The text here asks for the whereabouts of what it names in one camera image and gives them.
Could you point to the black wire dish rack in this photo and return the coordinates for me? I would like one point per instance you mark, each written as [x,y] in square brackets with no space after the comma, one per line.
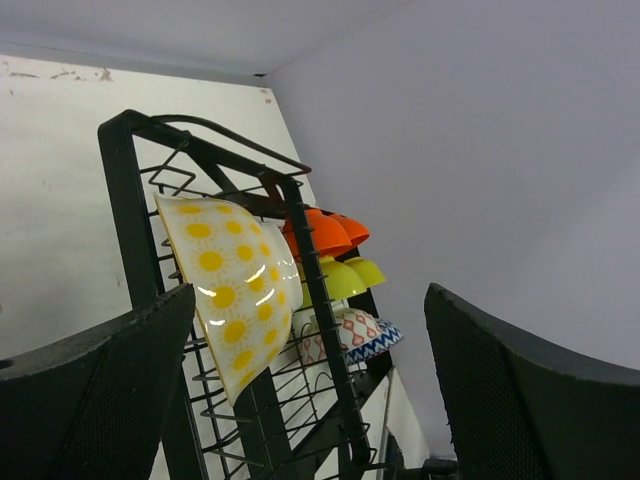
[266,391]

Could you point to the lime green bowl rear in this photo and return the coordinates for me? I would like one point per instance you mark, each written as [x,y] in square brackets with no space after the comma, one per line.
[341,281]

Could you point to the orange bowl rear row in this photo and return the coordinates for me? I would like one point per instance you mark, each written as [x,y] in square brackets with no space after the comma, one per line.
[329,236]

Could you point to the blue zigzag pattern bowl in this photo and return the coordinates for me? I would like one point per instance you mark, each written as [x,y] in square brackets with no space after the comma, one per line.
[388,336]

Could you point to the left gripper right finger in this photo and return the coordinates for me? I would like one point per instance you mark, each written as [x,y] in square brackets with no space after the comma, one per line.
[521,407]

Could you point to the yellow sun pattern bowl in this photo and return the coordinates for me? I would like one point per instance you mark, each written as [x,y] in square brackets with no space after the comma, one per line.
[242,281]

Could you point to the orange bowl front row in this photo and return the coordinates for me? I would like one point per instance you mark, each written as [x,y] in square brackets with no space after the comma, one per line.
[357,232]

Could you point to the lime green bowl front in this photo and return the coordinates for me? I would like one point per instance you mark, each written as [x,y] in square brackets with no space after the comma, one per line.
[369,272]

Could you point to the orange bowl row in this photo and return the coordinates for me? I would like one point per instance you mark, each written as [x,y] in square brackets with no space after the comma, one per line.
[357,232]
[329,236]

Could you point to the lime green bowl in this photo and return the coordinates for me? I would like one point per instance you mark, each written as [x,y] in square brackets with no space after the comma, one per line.
[369,272]
[341,281]

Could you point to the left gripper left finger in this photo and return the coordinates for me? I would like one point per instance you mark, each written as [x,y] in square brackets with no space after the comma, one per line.
[94,405]

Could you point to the red diamond pattern bowl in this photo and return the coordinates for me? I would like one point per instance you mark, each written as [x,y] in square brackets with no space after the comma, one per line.
[358,331]

